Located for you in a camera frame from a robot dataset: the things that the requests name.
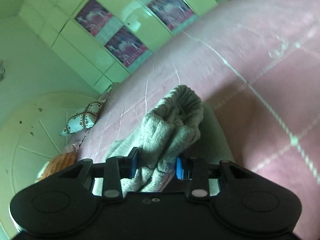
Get grey knitted pants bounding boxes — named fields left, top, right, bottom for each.
left=91, top=84, right=235, bottom=197

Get pink quilted bedspread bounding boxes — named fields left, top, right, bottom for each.
left=80, top=0, right=319, bottom=239

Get wall decoration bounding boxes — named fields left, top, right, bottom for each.
left=0, top=60, right=6, bottom=81

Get cream round headboard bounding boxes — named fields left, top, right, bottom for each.
left=1, top=93, right=94, bottom=238

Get orange patterned pillow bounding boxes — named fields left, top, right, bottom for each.
left=36, top=152, right=78, bottom=182

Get white patterned pillow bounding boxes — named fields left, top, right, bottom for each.
left=61, top=100, right=106, bottom=136

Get pale green wardrobe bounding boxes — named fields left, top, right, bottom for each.
left=20, top=0, right=223, bottom=92

